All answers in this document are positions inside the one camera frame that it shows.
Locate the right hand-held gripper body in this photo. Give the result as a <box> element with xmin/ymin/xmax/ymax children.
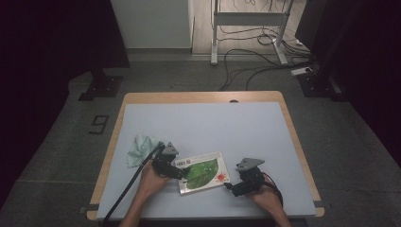
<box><xmin>232</xmin><ymin>157</ymin><xmax>266</xmax><ymax>198</ymax></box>

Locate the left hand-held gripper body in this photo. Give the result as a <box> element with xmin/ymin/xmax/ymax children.
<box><xmin>151</xmin><ymin>141</ymin><xmax>184</xmax><ymax>181</ymax></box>

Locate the caterpillar picture board book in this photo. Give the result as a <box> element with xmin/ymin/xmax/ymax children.
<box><xmin>174</xmin><ymin>151</ymin><xmax>231</xmax><ymax>196</ymax></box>

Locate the pale green cloth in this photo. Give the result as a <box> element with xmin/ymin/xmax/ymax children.
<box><xmin>126</xmin><ymin>134</ymin><xmax>165</xmax><ymax>168</ymax></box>

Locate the person's right hand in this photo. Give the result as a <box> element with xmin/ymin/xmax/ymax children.
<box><xmin>248</xmin><ymin>174</ymin><xmax>282</xmax><ymax>210</ymax></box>

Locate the person's left hand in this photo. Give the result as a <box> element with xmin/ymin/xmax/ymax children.
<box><xmin>137</xmin><ymin>160</ymin><xmax>173</xmax><ymax>199</ymax></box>

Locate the wooden table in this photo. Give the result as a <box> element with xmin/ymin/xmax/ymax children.
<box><xmin>86</xmin><ymin>91</ymin><xmax>325</xmax><ymax>221</ymax></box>

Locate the black stand base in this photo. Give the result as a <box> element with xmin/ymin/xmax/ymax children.
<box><xmin>78</xmin><ymin>67</ymin><xmax>125</xmax><ymax>102</ymax></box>
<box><xmin>297</xmin><ymin>70</ymin><xmax>348</xmax><ymax>102</ymax></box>

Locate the white power strip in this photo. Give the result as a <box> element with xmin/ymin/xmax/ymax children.
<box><xmin>290</xmin><ymin>66</ymin><xmax>314</xmax><ymax>77</ymax></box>

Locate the white panel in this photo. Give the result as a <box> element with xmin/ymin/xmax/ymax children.
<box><xmin>110</xmin><ymin>0</ymin><xmax>194</xmax><ymax>50</ymax></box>

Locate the dark curtain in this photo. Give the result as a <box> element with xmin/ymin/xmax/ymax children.
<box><xmin>296</xmin><ymin>0</ymin><xmax>401</xmax><ymax>168</ymax></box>
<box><xmin>0</xmin><ymin>0</ymin><xmax>131</xmax><ymax>209</ymax></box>

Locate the bundle of black floor cables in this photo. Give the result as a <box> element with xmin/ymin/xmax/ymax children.
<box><xmin>217</xmin><ymin>0</ymin><xmax>316</xmax><ymax>93</ymax></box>

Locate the white desk frame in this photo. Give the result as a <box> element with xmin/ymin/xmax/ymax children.
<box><xmin>210</xmin><ymin>0</ymin><xmax>296</xmax><ymax>66</ymax></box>

